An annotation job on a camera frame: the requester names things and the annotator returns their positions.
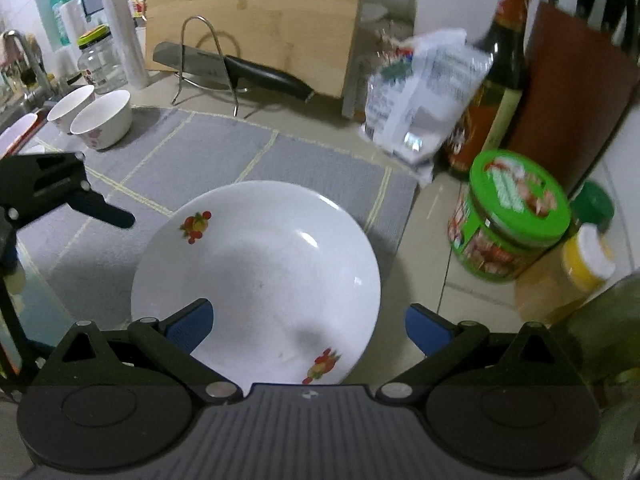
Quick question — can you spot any white and green snack bag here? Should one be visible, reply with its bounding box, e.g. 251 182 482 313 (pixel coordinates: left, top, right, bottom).
360 27 496 188

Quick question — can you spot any green lid sauce jar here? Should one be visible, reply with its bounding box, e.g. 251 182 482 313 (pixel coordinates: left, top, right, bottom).
448 149 572 281

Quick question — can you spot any bamboo cutting board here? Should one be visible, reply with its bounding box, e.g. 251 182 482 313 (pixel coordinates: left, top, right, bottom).
145 0 368 100

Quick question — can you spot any brown knife block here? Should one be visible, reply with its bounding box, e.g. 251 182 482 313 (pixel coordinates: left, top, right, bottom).
507 0 638 196

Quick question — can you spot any metal faucet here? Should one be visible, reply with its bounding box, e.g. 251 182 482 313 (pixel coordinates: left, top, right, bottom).
0 29 53 111

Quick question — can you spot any metal wire rack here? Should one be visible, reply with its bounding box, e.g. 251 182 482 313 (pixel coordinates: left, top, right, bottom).
171 16 251 120

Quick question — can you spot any dark soy sauce bottle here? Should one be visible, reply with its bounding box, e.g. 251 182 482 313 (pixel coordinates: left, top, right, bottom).
440 0 536 181

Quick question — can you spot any white fruit print plate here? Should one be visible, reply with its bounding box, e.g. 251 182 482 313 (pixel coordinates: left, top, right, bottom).
131 180 382 386

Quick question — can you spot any grey checked mat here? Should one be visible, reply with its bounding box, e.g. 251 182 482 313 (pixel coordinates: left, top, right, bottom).
15 105 420 341

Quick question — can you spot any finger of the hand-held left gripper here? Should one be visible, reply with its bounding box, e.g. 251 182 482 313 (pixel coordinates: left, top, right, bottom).
70 190 136 229

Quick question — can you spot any green dish soap bottle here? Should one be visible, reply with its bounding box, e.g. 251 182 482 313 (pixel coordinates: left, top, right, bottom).
49 0 87 48

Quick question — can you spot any glass jar with green lid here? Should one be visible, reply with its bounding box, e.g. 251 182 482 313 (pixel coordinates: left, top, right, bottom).
77 25 128 95

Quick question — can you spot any black handled kitchen knife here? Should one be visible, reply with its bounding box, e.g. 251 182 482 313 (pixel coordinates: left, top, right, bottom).
152 42 316 103

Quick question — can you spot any green cap bottle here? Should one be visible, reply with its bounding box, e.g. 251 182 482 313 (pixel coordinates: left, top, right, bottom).
570 181 616 233

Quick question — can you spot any yellow cap bottle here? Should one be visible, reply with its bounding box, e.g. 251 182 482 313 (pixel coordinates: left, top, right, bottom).
515 224 617 328

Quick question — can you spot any white pink floral bowl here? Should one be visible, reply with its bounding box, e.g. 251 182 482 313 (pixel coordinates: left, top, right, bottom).
70 90 133 151
0 112 38 157
47 85 96 134

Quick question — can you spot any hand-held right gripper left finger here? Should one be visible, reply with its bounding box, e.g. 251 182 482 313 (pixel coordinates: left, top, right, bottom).
47 297 243 406

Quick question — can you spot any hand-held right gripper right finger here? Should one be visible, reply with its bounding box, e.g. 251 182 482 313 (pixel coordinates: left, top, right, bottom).
375 303 571 404

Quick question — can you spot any plastic wrap roll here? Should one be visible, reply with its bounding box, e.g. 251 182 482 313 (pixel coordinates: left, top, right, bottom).
92 0 151 90

